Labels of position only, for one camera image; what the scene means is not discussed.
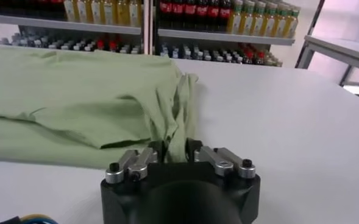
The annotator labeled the white metal frame table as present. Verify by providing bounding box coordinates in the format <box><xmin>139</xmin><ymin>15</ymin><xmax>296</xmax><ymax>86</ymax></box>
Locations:
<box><xmin>294</xmin><ymin>35</ymin><xmax>359</xmax><ymax>104</ymax></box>

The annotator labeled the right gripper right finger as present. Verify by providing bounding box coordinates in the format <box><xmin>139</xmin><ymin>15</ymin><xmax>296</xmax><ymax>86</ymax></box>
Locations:
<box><xmin>185</xmin><ymin>138</ymin><xmax>257</xmax><ymax>180</ymax></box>

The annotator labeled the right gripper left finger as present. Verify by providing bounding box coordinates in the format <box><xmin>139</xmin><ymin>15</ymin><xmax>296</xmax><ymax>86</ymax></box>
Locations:
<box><xmin>105</xmin><ymin>139</ymin><xmax>168</xmax><ymax>185</ymax></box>

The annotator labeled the metal beverage shelf rack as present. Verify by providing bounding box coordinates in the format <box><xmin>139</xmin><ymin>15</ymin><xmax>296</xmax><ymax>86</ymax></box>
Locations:
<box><xmin>151</xmin><ymin>0</ymin><xmax>325</xmax><ymax>69</ymax></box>
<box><xmin>0</xmin><ymin>0</ymin><xmax>151</xmax><ymax>55</ymax></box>

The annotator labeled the yellow juice bottle green cap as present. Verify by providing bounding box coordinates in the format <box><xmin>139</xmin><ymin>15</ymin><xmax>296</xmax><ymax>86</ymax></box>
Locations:
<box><xmin>89</xmin><ymin>0</ymin><xmax>102</xmax><ymax>25</ymax></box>
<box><xmin>252</xmin><ymin>1</ymin><xmax>265</xmax><ymax>36</ymax></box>
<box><xmin>115</xmin><ymin>0</ymin><xmax>128</xmax><ymax>26</ymax></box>
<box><xmin>76</xmin><ymin>0</ymin><xmax>89</xmax><ymax>24</ymax></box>
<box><xmin>275</xmin><ymin>5</ymin><xmax>287</xmax><ymax>38</ymax></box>
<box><xmin>102</xmin><ymin>0</ymin><xmax>116</xmax><ymax>26</ymax></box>
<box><xmin>286</xmin><ymin>7</ymin><xmax>300</xmax><ymax>39</ymax></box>
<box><xmin>241</xmin><ymin>0</ymin><xmax>253</xmax><ymax>35</ymax></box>
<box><xmin>227</xmin><ymin>0</ymin><xmax>241</xmax><ymax>34</ymax></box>
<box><xmin>127</xmin><ymin>0</ymin><xmax>141</xmax><ymax>27</ymax></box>
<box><xmin>63</xmin><ymin>0</ymin><xmax>76</xmax><ymax>23</ymax></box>
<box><xmin>264</xmin><ymin>2</ymin><xmax>277</xmax><ymax>37</ymax></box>

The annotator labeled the light green printed t-shirt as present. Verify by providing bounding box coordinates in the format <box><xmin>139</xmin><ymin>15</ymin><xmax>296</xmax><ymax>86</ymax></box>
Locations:
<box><xmin>0</xmin><ymin>45</ymin><xmax>200</xmax><ymax>170</ymax></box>

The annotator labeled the blue yellow round connector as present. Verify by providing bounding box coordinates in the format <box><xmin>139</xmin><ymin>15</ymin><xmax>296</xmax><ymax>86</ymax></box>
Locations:
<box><xmin>20</xmin><ymin>214</ymin><xmax>60</xmax><ymax>224</ymax></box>

